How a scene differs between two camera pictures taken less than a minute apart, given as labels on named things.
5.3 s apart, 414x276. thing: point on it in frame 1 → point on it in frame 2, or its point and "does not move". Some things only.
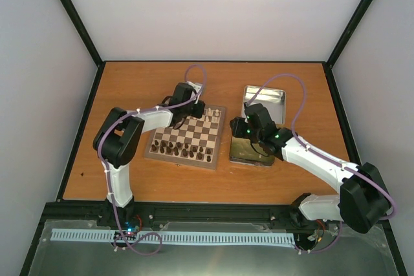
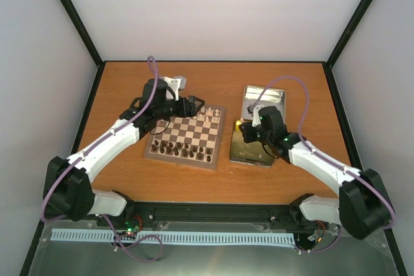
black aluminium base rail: x=180 y=211 does not move
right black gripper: x=237 y=130 → x=246 y=133
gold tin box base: x=242 y=150 does not move
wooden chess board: x=196 y=143 does not move
